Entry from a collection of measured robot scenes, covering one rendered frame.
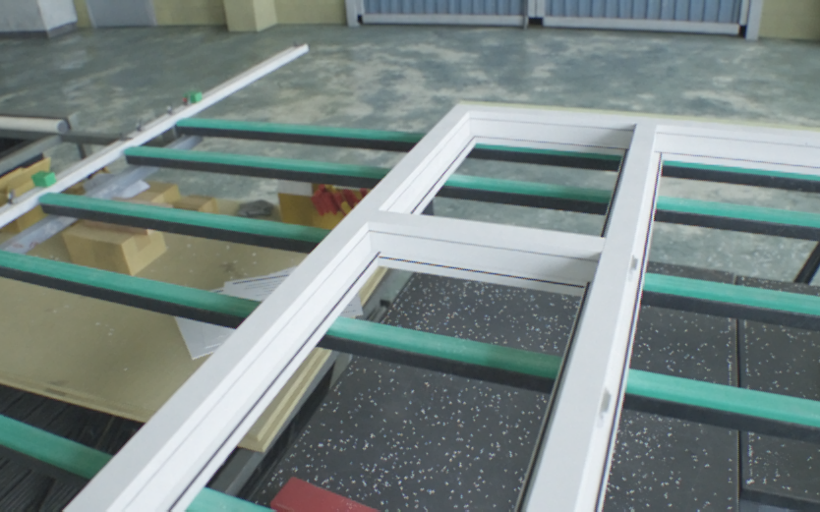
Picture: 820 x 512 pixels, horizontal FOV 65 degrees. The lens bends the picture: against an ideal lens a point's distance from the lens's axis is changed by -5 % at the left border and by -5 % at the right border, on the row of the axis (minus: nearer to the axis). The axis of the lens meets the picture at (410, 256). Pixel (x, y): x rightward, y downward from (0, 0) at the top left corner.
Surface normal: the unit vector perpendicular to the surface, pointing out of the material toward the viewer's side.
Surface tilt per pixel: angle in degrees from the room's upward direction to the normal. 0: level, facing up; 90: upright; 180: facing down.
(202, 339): 0
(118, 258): 90
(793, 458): 0
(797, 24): 90
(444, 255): 90
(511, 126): 90
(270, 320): 0
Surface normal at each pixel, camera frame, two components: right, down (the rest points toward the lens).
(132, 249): 0.92, 0.14
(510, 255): -0.36, 0.50
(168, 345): -0.07, -0.86
